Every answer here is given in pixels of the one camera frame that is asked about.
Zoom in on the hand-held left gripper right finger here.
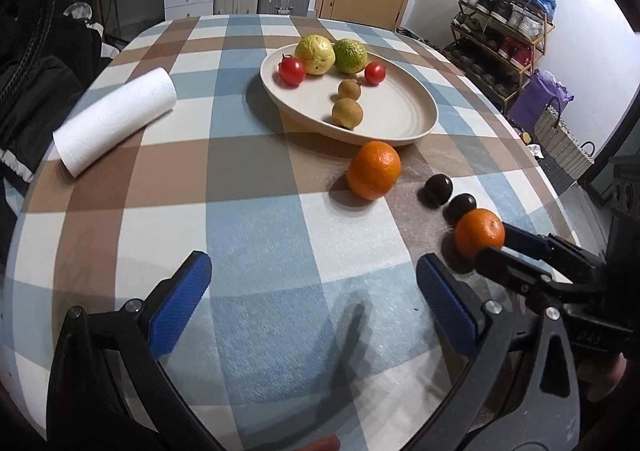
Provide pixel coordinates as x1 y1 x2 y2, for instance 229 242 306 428
407 253 583 451

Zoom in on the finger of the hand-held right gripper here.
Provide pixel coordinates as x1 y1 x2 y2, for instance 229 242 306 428
501 222 606 274
474 246 598 308

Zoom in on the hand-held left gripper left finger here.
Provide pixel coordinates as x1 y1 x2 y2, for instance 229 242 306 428
46 251 226 451

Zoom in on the orange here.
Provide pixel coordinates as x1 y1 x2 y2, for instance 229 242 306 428
347 141 402 201
454 209 506 263

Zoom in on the cream round plate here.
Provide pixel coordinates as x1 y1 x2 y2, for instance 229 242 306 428
259 43 439 146

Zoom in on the large brown longan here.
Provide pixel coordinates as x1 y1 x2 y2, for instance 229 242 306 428
331 98 364 128

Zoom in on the green guava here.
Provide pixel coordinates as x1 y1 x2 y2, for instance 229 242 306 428
332 39 369 76

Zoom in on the yellow guava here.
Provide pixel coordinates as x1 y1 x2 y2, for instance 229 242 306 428
294 34 336 76

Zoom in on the person's right hand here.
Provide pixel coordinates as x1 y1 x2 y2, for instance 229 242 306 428
577 356 628 403

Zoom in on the person's left hand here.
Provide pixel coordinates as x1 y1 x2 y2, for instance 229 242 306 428
292 435 342 451

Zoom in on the dark plum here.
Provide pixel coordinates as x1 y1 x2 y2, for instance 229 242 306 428
446 193 477 224
424 174 454 206

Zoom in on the woven basket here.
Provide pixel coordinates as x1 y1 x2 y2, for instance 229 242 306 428
532 97 597 182

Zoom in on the purple bag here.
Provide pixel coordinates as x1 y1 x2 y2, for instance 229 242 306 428
509 69 576 132

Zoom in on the wooden shoe rack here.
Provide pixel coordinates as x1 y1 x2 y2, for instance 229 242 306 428
442 0 556 114

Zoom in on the white paper towel roll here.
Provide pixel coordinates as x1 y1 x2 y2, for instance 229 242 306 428
52 67 177 178

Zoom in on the shoe rack with shoes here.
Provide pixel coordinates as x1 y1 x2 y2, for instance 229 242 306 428
442 0 558 96

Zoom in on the pile of dark clothes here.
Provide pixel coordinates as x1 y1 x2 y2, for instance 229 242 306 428
0 16 118 212

